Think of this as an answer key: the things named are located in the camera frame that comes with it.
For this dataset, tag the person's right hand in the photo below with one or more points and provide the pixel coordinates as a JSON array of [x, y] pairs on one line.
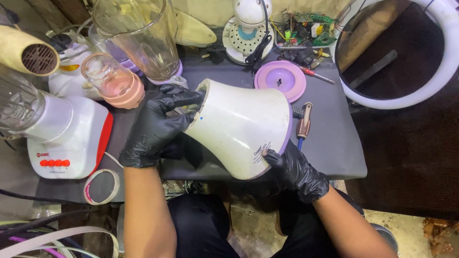
[[301, 172]]

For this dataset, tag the person's left hand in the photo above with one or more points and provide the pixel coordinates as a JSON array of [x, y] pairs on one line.
[[154, 132]]

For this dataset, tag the white purple blender base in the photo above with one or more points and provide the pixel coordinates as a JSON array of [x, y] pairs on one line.
[[236, 125]]

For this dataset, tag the grey work mat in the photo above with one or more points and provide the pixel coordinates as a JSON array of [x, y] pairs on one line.
[[333, 136]]

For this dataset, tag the small jar pink base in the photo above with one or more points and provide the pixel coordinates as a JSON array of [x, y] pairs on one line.
[[114, 80]]

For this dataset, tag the white tape roll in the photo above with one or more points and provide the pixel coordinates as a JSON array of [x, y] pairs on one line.
[[114, 186]]

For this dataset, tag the clear jar purple base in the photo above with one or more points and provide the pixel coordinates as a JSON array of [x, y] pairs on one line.
[[123, 57]]

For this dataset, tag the white red blender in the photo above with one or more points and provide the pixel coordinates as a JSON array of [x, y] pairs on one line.
[[68, 132]]

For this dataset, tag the purple round lid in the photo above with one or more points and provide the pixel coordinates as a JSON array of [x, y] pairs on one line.
[[283, 79]]

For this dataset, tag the large clear blender jar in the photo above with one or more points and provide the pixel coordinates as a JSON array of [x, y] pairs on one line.
[[143, 36]]

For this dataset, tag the black plug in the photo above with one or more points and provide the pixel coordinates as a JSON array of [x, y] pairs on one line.
[[215, 53]]

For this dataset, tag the person's black trousers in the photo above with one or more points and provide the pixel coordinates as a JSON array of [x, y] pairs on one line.
[[200, 229]]

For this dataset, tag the cream iron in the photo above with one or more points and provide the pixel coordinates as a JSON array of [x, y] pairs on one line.
[[193, 32]]

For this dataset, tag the black adapter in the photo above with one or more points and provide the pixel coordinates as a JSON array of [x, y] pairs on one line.
[[304, 55]]

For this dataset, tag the grey metal bar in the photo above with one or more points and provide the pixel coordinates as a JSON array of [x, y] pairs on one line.
[[374, 68]]

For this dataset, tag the white perforated motor unit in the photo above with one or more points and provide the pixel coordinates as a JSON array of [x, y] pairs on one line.
[[244, 36]]

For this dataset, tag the green circuit board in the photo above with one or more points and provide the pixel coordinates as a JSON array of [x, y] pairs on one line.
[[308, 30]]

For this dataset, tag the wooden block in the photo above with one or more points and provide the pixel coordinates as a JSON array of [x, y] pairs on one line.
[[369, 32]]

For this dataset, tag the cream hair dryer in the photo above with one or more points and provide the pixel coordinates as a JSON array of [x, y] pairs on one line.
[[21, 48]]

